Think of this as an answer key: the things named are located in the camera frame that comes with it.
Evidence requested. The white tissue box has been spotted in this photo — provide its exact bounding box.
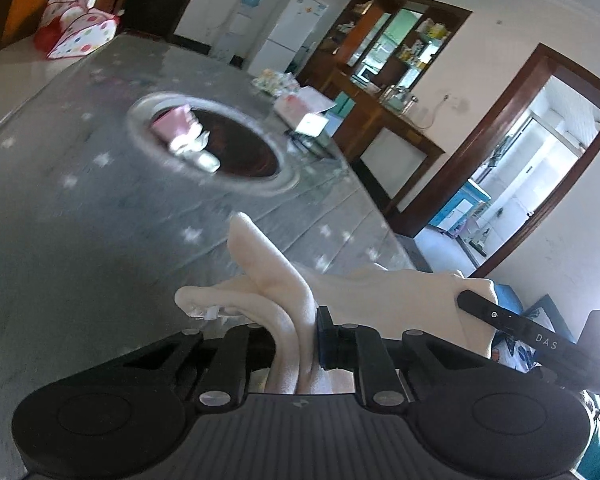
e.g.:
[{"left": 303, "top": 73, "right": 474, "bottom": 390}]
[{"left": 272, "top": 85, "right": 333, "bottom": 136}]

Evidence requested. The polka dot play tent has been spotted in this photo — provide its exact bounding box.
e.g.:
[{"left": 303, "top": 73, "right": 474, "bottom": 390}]
[{"left": 35, "top": 0, "right": 121, "bottom": 61}]

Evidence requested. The blue sofa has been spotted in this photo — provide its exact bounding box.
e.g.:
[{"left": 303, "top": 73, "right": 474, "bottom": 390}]
[{"left": 495, "top": 284, "right": 576, "bottom": 361}]

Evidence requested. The white refrigerator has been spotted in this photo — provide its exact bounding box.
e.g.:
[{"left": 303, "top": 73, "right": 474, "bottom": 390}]
[{"left": 247, "top": 0, "right": 328, "bottom": 78}]

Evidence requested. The blue cabinet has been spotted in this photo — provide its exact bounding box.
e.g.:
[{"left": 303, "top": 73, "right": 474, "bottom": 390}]
[{"left": 430, "top": 182, "right": 492, "bottom": 241}]

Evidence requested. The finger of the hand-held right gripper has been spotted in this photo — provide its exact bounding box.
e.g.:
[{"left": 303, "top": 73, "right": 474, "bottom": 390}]
[{"left": 457, "top": 290, "right": 528, "bottom": 338}]

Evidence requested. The white water dispenser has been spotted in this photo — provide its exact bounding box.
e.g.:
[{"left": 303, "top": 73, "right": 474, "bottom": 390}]
[{"left": 212, "top": 0, "right": 271, "bottom": 66}]

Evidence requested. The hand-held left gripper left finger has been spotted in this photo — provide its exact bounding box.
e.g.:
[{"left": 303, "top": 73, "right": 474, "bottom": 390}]
[{"left": 122, "top": 324, "right": 276, "bottom": 411}]

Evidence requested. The cream garment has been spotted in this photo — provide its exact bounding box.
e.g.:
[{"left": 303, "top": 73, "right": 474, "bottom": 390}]
[{"left": 174, "top": 211, "right": 498, "bottom": 395}]

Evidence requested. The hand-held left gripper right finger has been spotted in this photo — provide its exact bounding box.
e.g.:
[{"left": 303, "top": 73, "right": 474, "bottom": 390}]
[{"left": 316, "top": 307, "right": 481, "bottom": 408}]

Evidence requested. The wooden door frame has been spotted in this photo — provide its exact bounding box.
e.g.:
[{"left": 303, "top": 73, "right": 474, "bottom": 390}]
[{"left": 395, "top": 42, "right": 600, "bottom": 281}]

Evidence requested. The patterned small cloth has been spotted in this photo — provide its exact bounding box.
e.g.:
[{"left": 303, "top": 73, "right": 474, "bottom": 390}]
[{"left": 252, "top": 70, "right": 301, "bottom": 97}]

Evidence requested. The dark wooden display cabinet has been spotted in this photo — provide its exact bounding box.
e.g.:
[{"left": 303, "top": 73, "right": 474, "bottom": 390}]
[{"left": 295, "top": 0, "right": 473, "bottom": 111}]

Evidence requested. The grey quilted star blanket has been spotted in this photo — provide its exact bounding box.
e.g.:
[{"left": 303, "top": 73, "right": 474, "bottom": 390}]
[{"left": 0, "top": 32, "right": 431, "bottom": 480}]

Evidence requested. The dark wooden console table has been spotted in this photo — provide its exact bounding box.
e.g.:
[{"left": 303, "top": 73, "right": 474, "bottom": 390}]
[{"left": 330, "top": 67, "right": 446, "bottom": 213}]

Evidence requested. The small pink sock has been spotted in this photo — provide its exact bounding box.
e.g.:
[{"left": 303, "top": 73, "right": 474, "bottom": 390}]
[{"left": 150, "top": 105, "right": 197, "bottom": 143}]

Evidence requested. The teal box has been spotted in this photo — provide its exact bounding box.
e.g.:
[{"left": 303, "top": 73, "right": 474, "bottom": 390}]
[{"left": 330, "top": 92, "right": 357, "bottom": 132}]

